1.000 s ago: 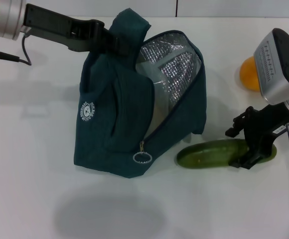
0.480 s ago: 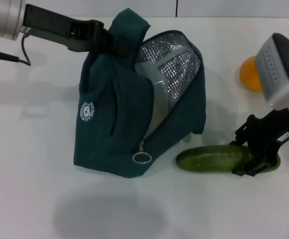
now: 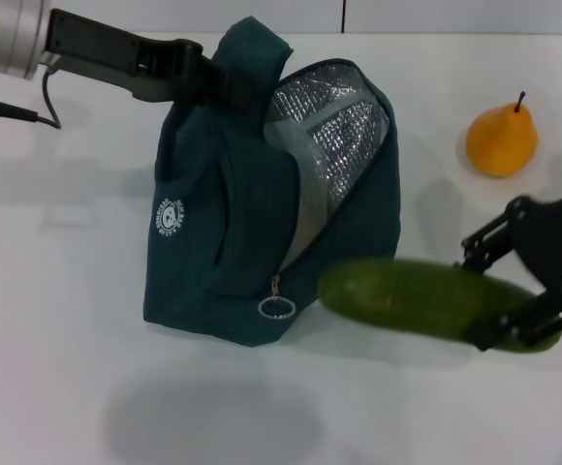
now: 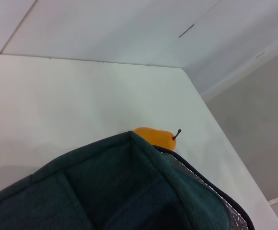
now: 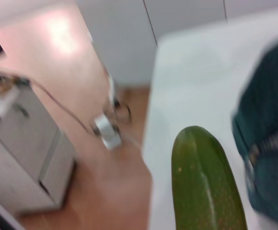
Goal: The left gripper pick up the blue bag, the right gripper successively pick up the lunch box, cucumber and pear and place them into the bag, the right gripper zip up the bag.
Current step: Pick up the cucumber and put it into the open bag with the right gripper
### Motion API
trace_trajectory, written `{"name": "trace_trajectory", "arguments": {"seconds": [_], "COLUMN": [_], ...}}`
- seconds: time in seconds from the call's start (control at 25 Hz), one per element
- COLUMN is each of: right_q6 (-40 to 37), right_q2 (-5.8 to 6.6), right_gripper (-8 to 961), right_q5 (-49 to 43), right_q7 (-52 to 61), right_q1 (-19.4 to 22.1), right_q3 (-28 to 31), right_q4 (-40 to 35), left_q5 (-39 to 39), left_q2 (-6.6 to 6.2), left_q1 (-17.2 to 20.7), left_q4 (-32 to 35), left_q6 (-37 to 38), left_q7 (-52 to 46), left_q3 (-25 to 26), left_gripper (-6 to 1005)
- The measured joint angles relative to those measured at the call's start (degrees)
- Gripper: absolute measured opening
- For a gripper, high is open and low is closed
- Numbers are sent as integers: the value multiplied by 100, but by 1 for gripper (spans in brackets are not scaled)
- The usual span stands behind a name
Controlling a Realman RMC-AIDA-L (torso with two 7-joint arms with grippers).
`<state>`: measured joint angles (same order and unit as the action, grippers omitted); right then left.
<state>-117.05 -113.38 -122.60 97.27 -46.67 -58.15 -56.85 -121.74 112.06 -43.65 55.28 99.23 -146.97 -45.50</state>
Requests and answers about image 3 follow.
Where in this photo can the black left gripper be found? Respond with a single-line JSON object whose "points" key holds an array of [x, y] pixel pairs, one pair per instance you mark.
{"points": [[116, 58]]}

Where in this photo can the green cucumber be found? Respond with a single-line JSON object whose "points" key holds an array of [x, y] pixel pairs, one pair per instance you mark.
{"points": [[397, 295]]}

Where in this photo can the dark teal insulated lunch bag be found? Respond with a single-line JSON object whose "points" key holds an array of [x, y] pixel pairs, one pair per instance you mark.
{"points": [[198, 218]]}

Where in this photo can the orange pear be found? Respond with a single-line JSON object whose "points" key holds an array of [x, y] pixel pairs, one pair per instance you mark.
{"points": [[501, 138]]}

